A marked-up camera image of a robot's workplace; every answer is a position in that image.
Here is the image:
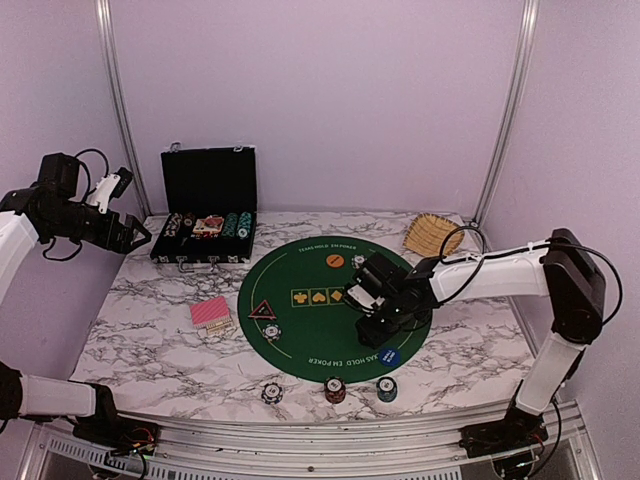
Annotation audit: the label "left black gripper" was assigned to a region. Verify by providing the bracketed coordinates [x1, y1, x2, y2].
[44, 201, 150, 254]

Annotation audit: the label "blue small blind button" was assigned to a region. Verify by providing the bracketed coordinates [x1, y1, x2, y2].
[378, 348, 401, 368]

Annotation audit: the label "white chips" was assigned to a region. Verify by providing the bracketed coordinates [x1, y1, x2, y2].
[351, 255, 366, 270]
[261, 324, 282, 342]

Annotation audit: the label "orange big blind button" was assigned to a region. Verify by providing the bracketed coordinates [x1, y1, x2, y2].
[326, 254, 345, 268]

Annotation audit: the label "black triangular dealer button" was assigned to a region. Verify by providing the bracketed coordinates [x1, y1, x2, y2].
[249, 300, 277, 320]

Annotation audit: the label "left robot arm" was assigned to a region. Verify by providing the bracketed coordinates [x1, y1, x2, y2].
[1, 153, 159, 448]

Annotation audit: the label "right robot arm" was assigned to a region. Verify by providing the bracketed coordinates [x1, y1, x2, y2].
[344, 228, 611, 448]

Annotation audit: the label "beige blue chips in case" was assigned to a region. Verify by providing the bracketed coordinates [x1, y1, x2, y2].
[162, 213, 183, 238]

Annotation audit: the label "brown chips in case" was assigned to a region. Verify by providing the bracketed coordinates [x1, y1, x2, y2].
[182, 213, 195, 228]

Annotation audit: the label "woven bamboo tray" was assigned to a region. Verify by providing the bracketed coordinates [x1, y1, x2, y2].
[403, 213, 459, 258]

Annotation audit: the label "black poker chip case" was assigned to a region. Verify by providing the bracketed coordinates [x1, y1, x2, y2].
[150, 146, 258, 267]

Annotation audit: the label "card deck in case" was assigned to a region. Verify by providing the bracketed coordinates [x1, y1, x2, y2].
[192, 215, 225, 238]

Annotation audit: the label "teal chip stack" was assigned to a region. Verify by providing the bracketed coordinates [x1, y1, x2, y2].
[376, 376, 398, 403]

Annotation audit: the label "green chips row in case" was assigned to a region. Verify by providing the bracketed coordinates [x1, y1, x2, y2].
[221, 212, 239, 239]

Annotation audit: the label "teal chips row in case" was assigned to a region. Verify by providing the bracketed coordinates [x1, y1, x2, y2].
[235, 212, 252, 239]

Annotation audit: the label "red black chip stack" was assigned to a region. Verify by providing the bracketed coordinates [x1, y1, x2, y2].
[324, 377, 346, 404]

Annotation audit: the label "round green poker mat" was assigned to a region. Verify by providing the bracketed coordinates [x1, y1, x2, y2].
[237, 236, 429, 383]

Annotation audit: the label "red playing card deck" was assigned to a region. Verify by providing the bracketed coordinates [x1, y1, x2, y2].
[189, 296, 234, 335]

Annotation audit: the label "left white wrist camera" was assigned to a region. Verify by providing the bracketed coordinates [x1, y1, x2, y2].
[86, 167, 133, 214]

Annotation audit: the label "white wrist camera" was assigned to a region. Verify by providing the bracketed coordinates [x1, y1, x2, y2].
[344, 284, 384, 314]
[86, 167, 133, 214]

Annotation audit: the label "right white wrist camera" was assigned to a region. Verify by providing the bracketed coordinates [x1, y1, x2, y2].
[344, 284, 384, 314]

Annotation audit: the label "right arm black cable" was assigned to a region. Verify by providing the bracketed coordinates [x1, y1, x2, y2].
[399, 225, 625, 466]

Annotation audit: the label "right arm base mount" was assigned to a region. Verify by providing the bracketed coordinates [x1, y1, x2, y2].
[459, 420, 549, 458]

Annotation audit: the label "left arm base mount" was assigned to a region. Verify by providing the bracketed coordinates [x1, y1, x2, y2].
[73, 418, 160, 456]

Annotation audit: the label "right aluminium frame post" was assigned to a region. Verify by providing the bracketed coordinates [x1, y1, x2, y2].
[472, 0, 540, 227]

